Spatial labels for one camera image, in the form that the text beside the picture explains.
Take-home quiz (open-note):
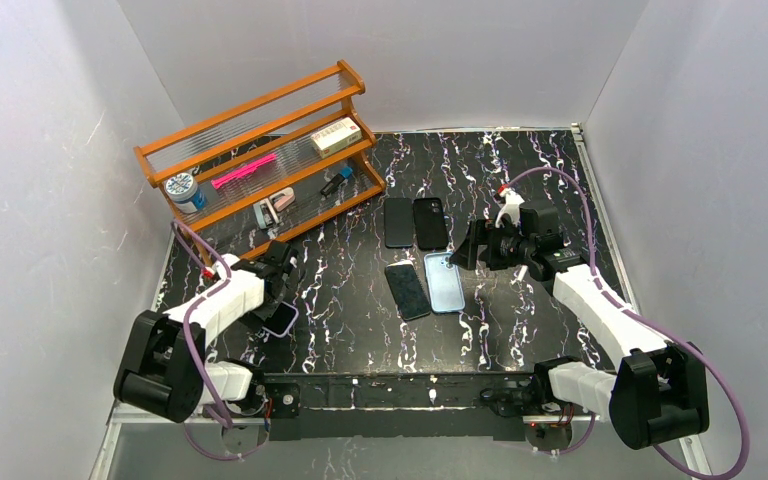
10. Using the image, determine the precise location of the black phone case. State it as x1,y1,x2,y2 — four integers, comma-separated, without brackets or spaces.
412,197,449,251

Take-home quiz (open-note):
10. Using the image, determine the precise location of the black phone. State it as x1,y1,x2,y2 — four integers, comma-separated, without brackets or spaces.
384,197,414,249
384,261,432,322

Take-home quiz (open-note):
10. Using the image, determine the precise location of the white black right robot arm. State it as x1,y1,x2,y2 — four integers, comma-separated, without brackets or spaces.
450,204,710,450

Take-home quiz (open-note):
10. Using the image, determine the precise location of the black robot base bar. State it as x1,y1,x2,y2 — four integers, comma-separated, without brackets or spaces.
228,372,575,452

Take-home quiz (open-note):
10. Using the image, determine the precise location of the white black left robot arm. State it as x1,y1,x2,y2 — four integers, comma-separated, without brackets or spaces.
113,241,298,423

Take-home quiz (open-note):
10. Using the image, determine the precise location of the white pen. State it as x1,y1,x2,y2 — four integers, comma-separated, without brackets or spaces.
515,265,528,282

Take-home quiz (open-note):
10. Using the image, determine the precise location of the white pink tape dispenser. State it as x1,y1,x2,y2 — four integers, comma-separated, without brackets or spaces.
253,187,295,230

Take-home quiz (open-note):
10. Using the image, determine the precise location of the pink comb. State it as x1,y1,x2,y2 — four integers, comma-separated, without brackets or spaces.
210,153,277,190

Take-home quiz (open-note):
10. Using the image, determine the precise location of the orange wooden shelf rack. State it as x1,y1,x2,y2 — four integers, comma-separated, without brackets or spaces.
134,60,386,259

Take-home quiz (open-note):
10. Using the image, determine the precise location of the blue white jar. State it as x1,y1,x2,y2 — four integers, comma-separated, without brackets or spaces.
163,172,207,214

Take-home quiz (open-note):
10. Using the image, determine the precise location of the black blue marker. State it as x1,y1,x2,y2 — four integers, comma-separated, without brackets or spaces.
320,166,353,197

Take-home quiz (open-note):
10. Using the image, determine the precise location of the white red small box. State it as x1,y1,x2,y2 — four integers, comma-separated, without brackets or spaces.
310,117,362,158

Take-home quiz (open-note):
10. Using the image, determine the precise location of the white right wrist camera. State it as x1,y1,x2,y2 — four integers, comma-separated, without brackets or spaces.
494,185,524,228

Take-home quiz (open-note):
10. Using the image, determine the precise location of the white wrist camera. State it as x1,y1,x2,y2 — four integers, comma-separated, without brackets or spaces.
494,185,524,228
202,254,239,280

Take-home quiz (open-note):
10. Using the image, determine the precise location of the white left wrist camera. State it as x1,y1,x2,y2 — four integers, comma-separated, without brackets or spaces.
202,254,239,280

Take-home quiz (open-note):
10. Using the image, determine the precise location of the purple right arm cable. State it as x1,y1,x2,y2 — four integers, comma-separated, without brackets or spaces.
503,165,752,480

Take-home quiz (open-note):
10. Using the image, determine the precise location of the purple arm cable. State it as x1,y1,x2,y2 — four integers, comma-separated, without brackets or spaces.
503,165,752,480
170,219,273,462

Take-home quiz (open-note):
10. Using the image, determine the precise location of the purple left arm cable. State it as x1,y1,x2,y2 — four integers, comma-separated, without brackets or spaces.
170,219,273,462

